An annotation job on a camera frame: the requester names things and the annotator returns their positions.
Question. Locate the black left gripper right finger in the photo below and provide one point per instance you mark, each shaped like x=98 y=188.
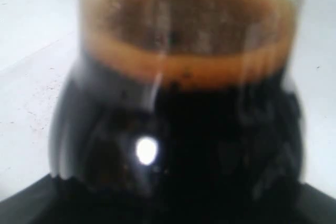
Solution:
x=302 y=203

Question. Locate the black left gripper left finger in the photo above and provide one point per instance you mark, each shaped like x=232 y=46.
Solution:
x=41 y=202

